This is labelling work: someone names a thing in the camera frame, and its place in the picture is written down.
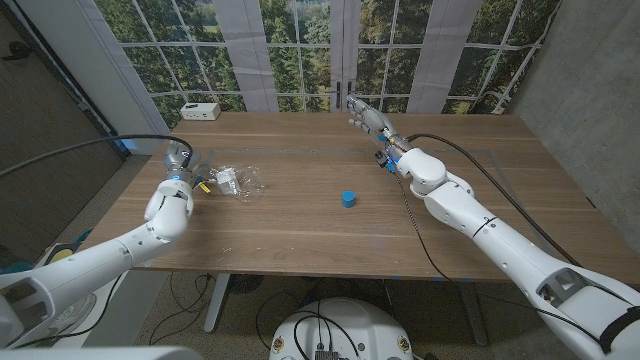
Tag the teal floor object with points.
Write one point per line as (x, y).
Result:
(10, 269)

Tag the white printed floor mat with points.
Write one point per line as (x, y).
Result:
(62, 255)

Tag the white table leg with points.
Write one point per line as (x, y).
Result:
(217, 305)
(474, 315)

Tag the blue bottle cap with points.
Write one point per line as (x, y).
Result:
(348, 200)

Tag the printed forest window backdrop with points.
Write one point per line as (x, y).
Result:
(300, 50)

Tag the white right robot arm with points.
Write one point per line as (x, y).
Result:
(510, 250)

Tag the clear plastic wrap sheet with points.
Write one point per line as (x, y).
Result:
(251, 182)

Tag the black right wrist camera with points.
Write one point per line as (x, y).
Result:
(382, 159)

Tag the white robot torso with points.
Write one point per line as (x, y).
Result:
(345, 325)

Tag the white box on table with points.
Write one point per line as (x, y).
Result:
(200, 111)

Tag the black ribbed round base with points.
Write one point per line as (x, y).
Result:
(246, 283)

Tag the grey sneaker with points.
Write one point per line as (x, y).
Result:
(80, 310)

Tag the dark wood-grain door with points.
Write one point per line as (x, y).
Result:
(40, 100)

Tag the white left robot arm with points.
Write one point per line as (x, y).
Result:
(100, 260)

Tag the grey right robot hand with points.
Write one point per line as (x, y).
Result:
(375, 122)

